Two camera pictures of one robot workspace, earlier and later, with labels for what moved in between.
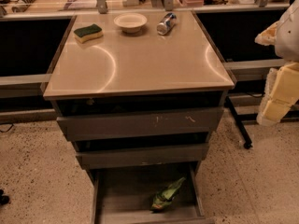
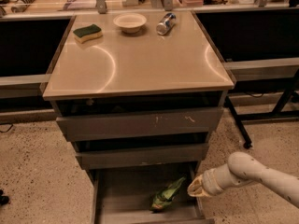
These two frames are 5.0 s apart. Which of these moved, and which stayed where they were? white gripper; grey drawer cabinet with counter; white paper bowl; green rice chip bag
Moved: white gripper
Stayed: white paper bowl; green rice chip bag; grey drawer cabinet with counter
